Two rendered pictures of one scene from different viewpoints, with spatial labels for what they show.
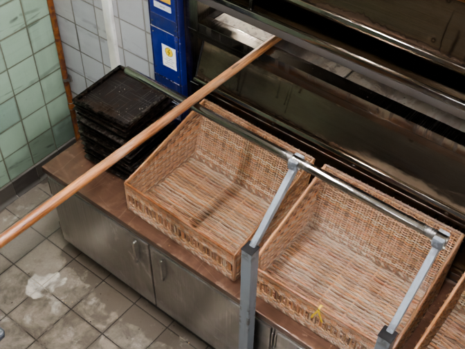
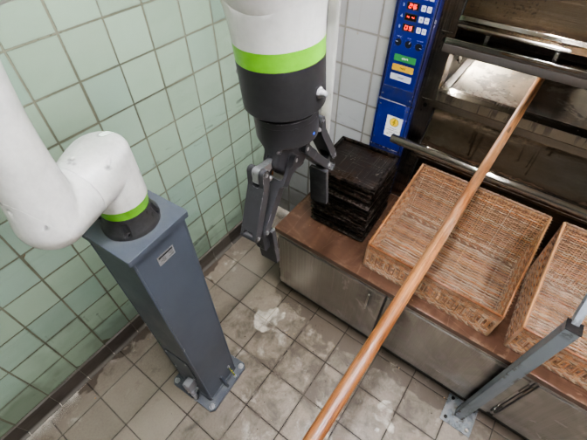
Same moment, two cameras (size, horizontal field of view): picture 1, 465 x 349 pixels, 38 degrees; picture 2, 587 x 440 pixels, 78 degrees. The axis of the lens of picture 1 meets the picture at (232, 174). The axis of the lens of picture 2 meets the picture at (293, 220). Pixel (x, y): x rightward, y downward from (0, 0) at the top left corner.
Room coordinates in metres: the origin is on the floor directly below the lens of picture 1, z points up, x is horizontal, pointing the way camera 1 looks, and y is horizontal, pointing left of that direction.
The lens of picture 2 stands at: (0.87, 0.75, 1.91)
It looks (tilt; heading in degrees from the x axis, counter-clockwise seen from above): 48 degrees down; 358
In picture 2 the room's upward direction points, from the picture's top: straight up
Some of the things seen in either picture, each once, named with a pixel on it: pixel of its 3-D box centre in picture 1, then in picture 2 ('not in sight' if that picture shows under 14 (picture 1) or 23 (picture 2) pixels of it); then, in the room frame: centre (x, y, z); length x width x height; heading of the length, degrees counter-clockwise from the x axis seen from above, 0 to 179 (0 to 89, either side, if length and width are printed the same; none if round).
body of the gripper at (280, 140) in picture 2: not in sight; (287, 137); (1.23, 0.74, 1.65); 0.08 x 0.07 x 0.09; 144
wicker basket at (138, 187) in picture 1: (218, 184); (452, 242); (1.78, 0.05, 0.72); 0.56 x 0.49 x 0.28; 51
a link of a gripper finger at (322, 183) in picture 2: not in sight; (319, 185); (1.29, 0.69, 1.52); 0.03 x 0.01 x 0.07; 54
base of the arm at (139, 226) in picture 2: not in sight; (113, 203); (1.54, 1.20, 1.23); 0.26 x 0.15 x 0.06; 56
